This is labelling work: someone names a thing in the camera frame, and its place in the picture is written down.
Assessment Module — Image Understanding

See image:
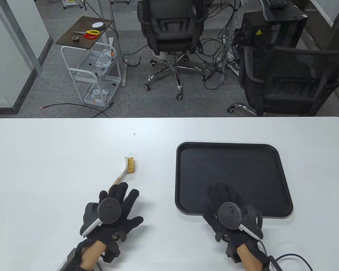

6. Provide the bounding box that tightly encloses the person's right hand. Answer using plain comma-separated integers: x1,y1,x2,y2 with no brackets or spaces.
203,183,264,250

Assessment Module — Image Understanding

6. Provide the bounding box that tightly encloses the person's left hand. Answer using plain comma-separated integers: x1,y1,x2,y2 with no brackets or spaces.
80,182,144,249

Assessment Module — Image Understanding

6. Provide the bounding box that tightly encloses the white pot brush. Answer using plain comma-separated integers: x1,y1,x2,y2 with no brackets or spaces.
107,157,137,195

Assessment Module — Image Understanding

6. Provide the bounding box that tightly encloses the black plastic tray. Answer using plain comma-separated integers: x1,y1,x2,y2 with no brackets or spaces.
175,142,294,218

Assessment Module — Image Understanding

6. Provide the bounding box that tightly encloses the person's right forearm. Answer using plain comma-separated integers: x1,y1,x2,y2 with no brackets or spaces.
237,244,269,271

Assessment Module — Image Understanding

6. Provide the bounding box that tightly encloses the black box with white label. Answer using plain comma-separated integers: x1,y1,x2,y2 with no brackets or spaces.
267,255,288,271
58,248,82,271

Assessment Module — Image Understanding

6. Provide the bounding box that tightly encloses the clear plastic bag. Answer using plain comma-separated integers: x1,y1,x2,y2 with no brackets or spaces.
93,49,115,68
91,89,109,102

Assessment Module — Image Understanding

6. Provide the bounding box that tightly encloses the black mesh office chair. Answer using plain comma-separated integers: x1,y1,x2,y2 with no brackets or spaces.
227,45,339,117

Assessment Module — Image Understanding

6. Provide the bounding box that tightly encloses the white power strip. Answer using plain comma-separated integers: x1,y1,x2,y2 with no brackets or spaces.
219,54,239,74

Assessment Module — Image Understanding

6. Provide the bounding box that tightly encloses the white metal desk leg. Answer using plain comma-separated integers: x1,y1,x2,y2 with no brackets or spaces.
98,0,127,87

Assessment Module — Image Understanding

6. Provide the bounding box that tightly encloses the dark brown board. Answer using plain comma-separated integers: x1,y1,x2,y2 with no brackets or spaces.
55,16,114,50

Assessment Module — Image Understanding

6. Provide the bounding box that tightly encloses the black padded office chair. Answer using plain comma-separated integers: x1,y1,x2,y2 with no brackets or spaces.
137,0,212,100

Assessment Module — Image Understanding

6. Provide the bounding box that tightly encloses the black computer tower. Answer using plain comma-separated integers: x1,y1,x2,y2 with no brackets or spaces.
239,11,308,57

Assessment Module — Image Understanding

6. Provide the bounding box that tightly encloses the black keyboard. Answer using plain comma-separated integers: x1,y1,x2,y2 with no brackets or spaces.
264,0,287,8

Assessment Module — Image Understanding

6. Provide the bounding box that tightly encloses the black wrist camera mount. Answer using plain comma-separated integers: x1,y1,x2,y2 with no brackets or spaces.
102,239,122,263
226,243,243,263

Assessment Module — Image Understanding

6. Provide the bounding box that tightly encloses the black braided cable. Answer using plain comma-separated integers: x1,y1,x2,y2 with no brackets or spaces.
274,253,314,271

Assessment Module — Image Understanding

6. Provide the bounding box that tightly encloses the black floor cable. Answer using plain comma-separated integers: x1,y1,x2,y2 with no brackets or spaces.
40,103,110,118

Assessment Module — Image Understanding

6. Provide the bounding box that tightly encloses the white wire rolling cart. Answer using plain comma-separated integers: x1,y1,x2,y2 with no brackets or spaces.
60,42,122,108

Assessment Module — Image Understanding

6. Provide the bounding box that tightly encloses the thin black cable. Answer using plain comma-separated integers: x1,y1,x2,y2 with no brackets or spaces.
122,44,149,67

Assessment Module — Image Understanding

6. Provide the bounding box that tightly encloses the bundle of black cables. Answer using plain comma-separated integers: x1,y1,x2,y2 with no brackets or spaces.
198,0,243,91

